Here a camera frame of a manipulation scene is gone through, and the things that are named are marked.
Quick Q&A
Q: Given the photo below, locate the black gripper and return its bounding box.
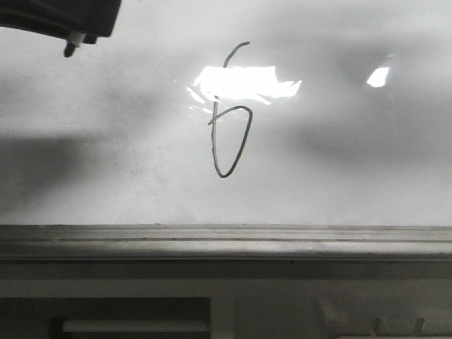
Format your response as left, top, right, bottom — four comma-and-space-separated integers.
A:
1, 0, 121, 44

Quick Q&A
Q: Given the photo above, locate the grey aluminium whiteboard tray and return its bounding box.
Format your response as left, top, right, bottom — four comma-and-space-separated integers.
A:
1, 224, 451, 261

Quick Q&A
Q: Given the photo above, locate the black and white whiteboard marker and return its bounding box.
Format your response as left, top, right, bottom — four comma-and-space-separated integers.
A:
64, 31, 85, 58

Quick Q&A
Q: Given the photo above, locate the white whiteboard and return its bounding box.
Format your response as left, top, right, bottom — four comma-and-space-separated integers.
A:
1, 1, 451, 226

